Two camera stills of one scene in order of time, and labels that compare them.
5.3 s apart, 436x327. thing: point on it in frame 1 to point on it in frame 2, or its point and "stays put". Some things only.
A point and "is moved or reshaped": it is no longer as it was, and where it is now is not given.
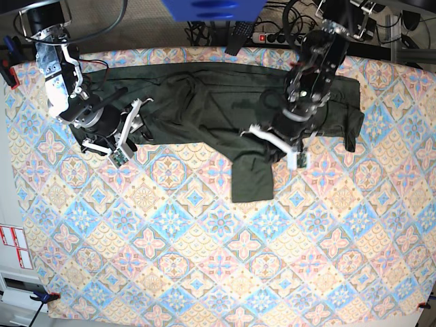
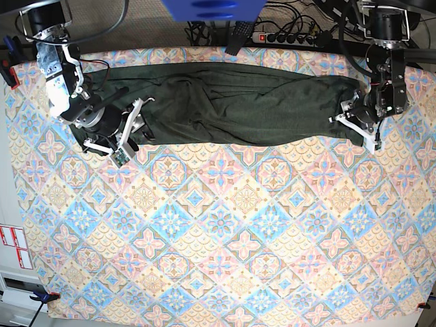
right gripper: x=289 y=125 to x=366 y=114
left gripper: x=110 y=129 stays put
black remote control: x=241 y=33 stays put
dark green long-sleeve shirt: x=215 y=106 is moved or reshaped
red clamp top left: x=9 y=55 stays put
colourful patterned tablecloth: x=351 y=237 stays put
